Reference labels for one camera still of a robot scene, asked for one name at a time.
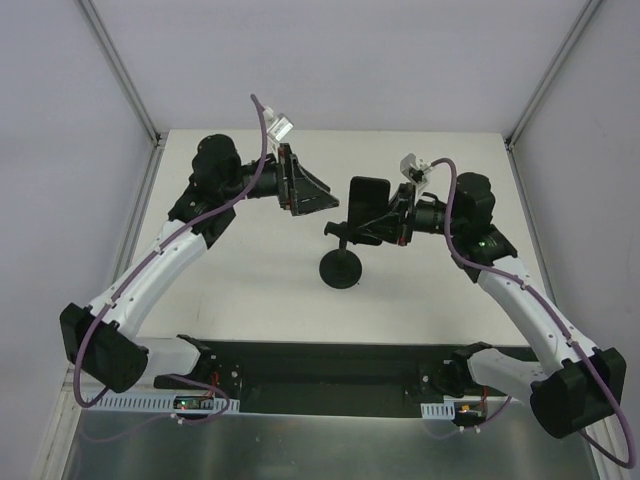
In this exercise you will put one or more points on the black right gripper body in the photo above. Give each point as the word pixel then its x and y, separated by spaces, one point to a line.
pixel 406 215

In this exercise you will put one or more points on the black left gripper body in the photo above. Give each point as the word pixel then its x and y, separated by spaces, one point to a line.
pixel 286 178

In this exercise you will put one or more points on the black smartphone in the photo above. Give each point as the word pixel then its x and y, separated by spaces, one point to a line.
pixel 368 200

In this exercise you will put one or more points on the black round-base phone stand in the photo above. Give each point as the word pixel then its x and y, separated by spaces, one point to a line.
pixel 340 268

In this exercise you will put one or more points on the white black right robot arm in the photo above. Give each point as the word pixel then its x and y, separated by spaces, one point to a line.
pixel 572 383

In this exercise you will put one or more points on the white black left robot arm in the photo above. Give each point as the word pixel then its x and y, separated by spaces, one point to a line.
pixel 102 339

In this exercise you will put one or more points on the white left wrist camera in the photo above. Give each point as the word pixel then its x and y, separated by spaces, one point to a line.
pixel 277 127

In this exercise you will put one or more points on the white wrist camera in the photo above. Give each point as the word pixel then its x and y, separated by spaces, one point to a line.
pixel 277 127
pixel 416 170

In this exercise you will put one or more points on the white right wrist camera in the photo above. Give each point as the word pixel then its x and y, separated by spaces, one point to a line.
pixel 416 170

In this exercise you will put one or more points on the white right cable duct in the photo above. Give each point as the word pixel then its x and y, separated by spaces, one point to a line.
pixel 438 411

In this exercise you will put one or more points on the white cable duct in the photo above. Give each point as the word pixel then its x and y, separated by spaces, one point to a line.
pixel 438 411
pixel 166 403

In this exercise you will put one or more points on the aluminium left frame post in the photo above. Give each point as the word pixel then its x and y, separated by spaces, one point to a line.
pixel 114 61

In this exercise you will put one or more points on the aluminium frame post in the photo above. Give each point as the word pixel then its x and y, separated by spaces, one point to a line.
pixel 114 61
pixel 562 55

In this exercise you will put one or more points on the aluminium right frame post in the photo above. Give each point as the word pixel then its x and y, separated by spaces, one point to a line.
pixel 562 55

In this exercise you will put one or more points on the white left cable duct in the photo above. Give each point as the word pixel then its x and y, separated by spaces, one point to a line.
pixel 166 403

